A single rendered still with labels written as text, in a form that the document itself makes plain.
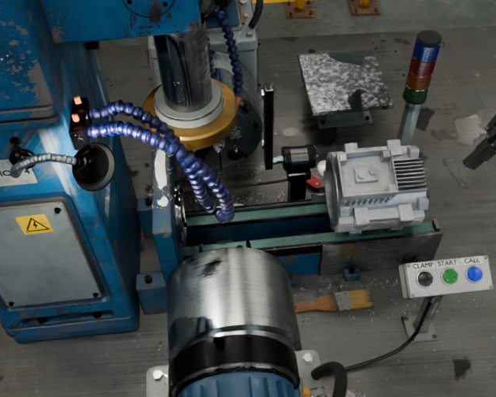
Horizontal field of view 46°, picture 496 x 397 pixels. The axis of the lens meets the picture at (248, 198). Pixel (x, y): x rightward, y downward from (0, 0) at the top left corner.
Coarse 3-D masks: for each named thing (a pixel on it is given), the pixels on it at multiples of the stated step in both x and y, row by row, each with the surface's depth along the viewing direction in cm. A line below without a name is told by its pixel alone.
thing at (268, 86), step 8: (264, 88) 127; (272, 88) 126; (264, 96) 127; (272, 96) 127; (264, 104) 131; (272, 104) 129; (264, 112) 132; (272, 112) 130; (264, 120) 134; (272, 120) 132; (264, 128) 137; (272, 128) 134; (264, 136) 139; (272, 136) 136; (264, 144) 139; (272, 144) 138; (264, 152) 143; (272, 152) 140; (264, 160) 146; (272, 160) 143; (272, 168) 145
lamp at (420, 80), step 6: (408, 72) 151; (408, 78) 151; (414, 78) 148; (420, 78) 147; (426, 78) 147; (408, 84) 151; (414, 84) 149; (420, 84) 149; (426, 84) 149; (420, 90) 150
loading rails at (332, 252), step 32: (192, 224) 145; (224, 224) 146; (256, 224) 147; (288, 224) 148; (320, 224) 150; (288, 256) 141; (320, 256) 143; (352, 256) 143; (384, 256) 144; (416, 256) 146
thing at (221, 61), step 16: (224, 64) 146; (240, 64) 150; (224, 80) 142; (256, 96) 149; (240, 112) 142; (256, 112) 143; (240, 128) 144; (256, 128) 146; (240, 144) 150; (256, 144) 151; (208, 160) 153; (224, 160) 153; (240, 160) 155
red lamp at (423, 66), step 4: (412, 56) 147; (412, 60) 147; (416, 60) 144; (412, 64) 147; (416, 64) 145; (420, 64) 144; (424, 64) 144; (428, 64) 144; (432, 64) 145; (412, 68) 147; (416, 68) 146; (420, 68) 145; (424, 68) 145; (428, 68) 145; (432, 68) 146; (412, 72) 148; (416, 72) 147; (420, 72) 146; (424, 72) 146; (428, 72) 146; (432, 72) 148
